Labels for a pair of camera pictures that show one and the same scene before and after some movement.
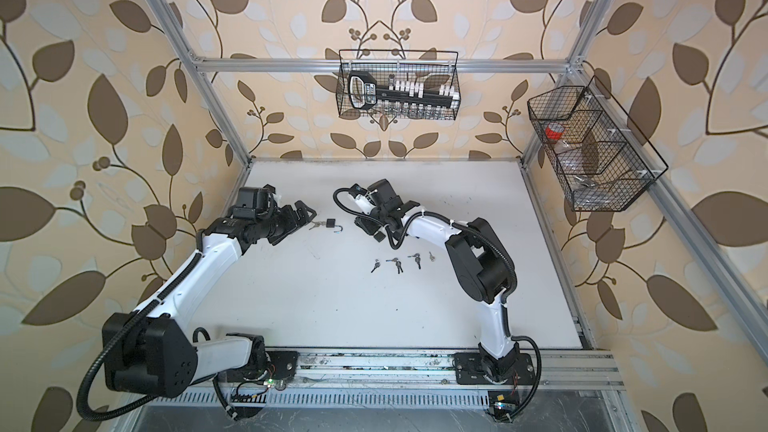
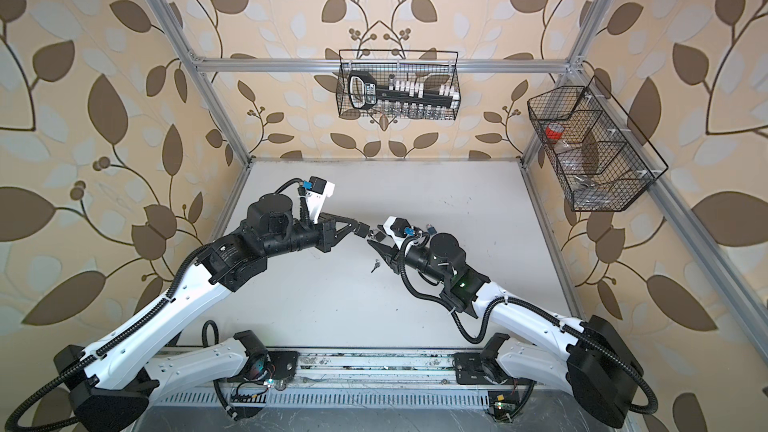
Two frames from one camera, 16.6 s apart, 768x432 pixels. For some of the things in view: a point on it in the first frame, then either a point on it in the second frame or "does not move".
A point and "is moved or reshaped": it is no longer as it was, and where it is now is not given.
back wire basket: (400, 84) does not move
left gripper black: (292, 222) -> (327, 234)
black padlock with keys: (329, 223) is moved or reshaped
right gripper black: (365, 222) -> (390, 255)
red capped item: (554, 131) does not move
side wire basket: (599, 155) does not move
